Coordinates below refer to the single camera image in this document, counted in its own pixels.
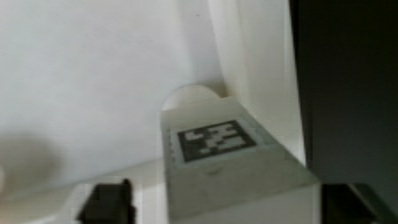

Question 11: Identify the white square table top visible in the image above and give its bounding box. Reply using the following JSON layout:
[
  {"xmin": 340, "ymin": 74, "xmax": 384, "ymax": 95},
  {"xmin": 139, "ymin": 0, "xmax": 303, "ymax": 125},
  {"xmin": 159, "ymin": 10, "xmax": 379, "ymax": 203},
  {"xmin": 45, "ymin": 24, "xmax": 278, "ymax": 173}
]
[{"xmin": 0, "ymin": 0, "xmax": 304, "ymax": 224}]

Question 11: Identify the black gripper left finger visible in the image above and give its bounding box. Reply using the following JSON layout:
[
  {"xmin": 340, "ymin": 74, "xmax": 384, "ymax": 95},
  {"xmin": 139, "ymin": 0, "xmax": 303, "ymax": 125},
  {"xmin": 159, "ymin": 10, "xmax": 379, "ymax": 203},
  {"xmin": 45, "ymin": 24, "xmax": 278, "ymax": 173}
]
[{"xmin": 77, "ymin": 179, "xmax": 137, "ymax": 224}]

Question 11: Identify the white table leg with tag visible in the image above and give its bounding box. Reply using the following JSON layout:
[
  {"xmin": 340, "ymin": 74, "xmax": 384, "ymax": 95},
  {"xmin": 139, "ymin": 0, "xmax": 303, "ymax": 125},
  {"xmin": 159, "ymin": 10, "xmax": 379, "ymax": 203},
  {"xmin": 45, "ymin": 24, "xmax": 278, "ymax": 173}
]
[{"xmin": 160, "ymin": 85, "xmax": 322, "ymax": 224}]

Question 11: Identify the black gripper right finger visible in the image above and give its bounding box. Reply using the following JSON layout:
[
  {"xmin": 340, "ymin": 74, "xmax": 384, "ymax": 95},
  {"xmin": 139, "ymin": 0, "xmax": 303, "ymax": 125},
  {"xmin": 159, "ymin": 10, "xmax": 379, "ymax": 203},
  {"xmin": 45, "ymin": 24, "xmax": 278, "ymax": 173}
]
[{"xmin": 322, "ymin": 183, "xmax": 393, "ymax": 224}]

